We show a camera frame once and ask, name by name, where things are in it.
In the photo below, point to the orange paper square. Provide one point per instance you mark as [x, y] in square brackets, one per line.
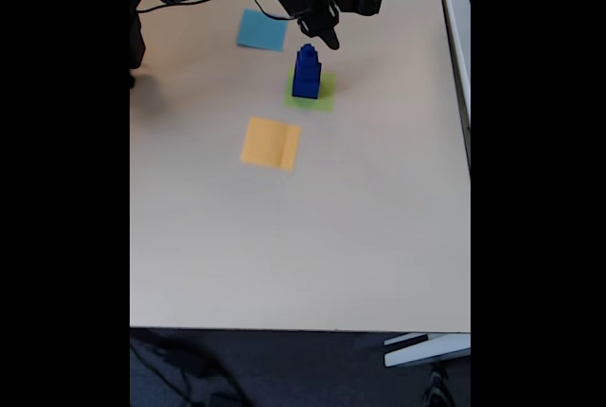
[265, 144]

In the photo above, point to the medium blue cube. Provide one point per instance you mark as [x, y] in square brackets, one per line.
[307, 72]

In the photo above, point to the white table foot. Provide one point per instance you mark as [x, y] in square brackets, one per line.
[426, 350]

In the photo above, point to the large blue cube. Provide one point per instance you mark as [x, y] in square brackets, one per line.
[305, 89]

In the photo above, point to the blue paper square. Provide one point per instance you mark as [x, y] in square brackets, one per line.
[260, 30]

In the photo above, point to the small blue cube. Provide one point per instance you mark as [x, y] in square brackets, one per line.
[308, 58]

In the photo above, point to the white neighbouring desk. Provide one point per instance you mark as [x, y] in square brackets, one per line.
[461, 47]

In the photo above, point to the green paper square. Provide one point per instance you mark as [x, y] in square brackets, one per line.
[326, 99]

